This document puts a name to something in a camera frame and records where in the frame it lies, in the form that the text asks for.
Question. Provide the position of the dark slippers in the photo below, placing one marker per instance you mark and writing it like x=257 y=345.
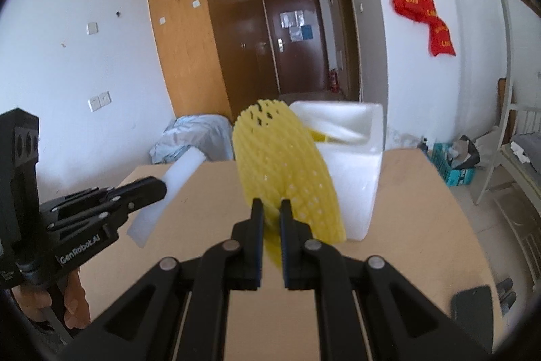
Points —
x=507 y=297

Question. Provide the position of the blue plastic crate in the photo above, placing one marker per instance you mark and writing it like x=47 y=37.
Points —
x=448 y=173

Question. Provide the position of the grey plastic bag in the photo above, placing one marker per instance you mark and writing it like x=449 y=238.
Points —
x=190 y=137

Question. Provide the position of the white wall switch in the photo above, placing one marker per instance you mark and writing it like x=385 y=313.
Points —
x=92 y=27

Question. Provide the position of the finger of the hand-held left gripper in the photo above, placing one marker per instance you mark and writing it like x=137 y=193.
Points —
x=93 y=219
x=148 y=189

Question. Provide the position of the white tissue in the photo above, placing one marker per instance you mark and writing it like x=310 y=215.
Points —
x=520 y=151

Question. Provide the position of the grey towel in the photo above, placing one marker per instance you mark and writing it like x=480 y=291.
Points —
x=530 y=141

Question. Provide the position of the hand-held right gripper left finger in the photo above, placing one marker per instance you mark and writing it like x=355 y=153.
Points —
x=258 y=236

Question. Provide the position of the papers on door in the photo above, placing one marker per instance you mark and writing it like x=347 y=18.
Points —
x=296 y=25

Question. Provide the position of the red fire extinguisher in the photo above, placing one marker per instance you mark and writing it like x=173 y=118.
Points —
x=334 y=81

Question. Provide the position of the dark brown entrance door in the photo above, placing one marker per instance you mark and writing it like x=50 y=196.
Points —
x=304 y=65

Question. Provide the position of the white foam sheet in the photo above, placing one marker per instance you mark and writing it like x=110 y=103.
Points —
x=177 y=179

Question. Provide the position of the dark flat object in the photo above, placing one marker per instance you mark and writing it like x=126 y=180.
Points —
x=471 y=314

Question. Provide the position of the white metal bunk bed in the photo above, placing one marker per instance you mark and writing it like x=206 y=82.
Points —
x=505 y=48

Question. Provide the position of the dark bottle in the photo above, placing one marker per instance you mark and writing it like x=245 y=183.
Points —
x=424 y=144

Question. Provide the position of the wooden board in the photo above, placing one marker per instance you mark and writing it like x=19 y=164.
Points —
x=505 y=103

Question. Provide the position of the black bag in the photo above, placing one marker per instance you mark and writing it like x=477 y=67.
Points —
x=467 y=153

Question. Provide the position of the brown side door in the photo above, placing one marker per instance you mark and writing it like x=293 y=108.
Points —
x=348 y=35

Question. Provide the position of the white foam box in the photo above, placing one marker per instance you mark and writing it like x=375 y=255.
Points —
x=355 y=175

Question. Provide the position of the wooden wardrobe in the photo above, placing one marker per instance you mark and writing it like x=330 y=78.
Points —
x=186 y=48

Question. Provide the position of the red bag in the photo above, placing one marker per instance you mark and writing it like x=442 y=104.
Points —
x=410 y=1
x=441 y=39

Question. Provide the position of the person's left hand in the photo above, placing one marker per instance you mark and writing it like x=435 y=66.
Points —
x=76 y=297

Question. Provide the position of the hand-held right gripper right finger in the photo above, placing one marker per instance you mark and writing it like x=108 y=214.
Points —
x=286 y=242

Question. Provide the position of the double white wall socket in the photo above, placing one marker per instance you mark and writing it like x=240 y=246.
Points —
x=99 y=101

